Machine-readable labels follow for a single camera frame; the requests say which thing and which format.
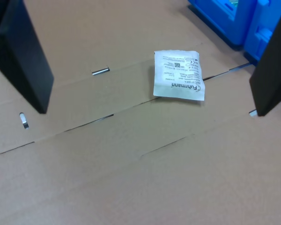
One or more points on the green packed item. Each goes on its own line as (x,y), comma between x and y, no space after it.
(234,2)

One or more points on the blue plastic bin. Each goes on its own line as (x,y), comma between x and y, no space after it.
(215,21)
(260,28)

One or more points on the white Fuhrmann gauze packet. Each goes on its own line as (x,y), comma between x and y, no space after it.
(178,77)

